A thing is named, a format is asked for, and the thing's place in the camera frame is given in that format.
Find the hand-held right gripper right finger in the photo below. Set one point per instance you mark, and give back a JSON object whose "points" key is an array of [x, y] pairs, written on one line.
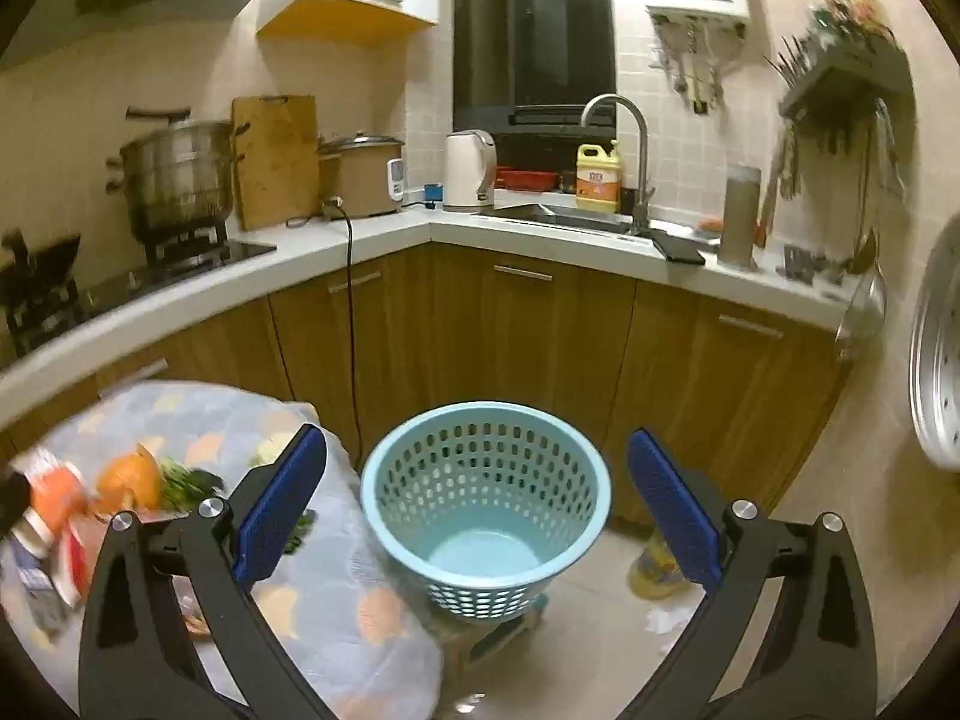
{"points": [[675, 510]]}

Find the orange fruit with greens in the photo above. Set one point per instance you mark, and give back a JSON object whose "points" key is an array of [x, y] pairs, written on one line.
{"points": [[131, 484]]}

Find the white electric kettle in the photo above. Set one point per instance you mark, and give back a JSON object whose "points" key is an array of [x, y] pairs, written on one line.
{"points": [[466, 172]]}

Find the tall grey cylinder container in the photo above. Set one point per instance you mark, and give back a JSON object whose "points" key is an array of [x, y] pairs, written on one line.
{"points": [[739, 217]]}

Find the grey dotted packet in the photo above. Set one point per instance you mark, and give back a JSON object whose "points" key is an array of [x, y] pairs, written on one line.
{"points": [[37, 600]]}

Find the black gas stove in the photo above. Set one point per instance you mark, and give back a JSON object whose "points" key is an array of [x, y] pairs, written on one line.
{"points": [[187, 266]]}

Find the brown rice cooker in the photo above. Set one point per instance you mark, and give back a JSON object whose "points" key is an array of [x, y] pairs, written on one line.
{"points": [[360, 180]]}

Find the black wok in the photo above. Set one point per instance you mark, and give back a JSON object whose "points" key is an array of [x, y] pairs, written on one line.
{"points": [[41, 277]]}

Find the red tray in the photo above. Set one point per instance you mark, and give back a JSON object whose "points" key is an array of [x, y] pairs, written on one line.
{"points": [[525, 180]]}

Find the light blue perforated plastic basket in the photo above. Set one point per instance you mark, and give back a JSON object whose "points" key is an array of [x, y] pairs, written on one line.
{"points": [[480, 562]]}

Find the wooden cutting board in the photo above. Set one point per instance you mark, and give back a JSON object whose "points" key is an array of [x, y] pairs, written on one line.
{"points": [[274, 165]]}

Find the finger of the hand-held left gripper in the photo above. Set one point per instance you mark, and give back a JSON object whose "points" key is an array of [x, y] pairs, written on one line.
{"points": [[11, 502]]}

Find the small blue container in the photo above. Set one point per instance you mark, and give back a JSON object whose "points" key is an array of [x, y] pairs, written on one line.
{"points": [[433, 193]]}

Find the steel sink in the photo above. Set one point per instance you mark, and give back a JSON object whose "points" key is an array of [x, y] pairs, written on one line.
{"points": [[555, 219]]}

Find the dark window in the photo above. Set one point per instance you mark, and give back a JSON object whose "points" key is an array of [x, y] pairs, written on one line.
{"points": [[532, 30]]}

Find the steel kitchen faucet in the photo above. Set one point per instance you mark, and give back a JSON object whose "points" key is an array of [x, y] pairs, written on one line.
{"points": [[641, 165]]}

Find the metal ladle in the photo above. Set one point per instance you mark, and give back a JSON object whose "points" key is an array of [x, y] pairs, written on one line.
{"points": [[862, 315]]}

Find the orange sponge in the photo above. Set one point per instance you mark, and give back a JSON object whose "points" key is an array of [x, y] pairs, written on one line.
{"points": [[709, 225]]}

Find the cooking oil bottle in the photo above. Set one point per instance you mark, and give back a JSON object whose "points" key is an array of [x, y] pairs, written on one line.
{"points": [[654, 566]]}

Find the stainless steel steamer pot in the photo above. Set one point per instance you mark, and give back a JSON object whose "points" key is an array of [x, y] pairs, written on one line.
{"points": [[176, 187]]}

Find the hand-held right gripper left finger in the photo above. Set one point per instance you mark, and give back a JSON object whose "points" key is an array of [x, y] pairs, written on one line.
{"points": [[281, 510]]}

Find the round metal steamer tray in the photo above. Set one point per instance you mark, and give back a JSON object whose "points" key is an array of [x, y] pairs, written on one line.
{"points": [[937, 360]]}

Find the wall shelf rack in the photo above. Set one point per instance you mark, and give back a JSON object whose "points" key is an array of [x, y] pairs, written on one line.
{"points": [[840, 67]]}

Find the yellow detergent bottle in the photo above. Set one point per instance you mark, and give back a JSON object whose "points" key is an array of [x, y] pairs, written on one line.
{"points": [[598, 184]]}

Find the dark metal utensil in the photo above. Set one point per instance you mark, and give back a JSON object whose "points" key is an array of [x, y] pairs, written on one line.
{"points": [[810, 264]]}

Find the black flat tray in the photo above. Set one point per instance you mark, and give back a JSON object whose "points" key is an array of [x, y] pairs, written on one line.
{"points": [[679, 247]]}

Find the orange cartoon snack packet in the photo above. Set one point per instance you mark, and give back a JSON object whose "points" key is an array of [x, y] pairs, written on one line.
{"points": [[56, 491]]}

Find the wooden base cabinets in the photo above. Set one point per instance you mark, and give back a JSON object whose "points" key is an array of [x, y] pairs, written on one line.
{"points": [[562, 345]]}

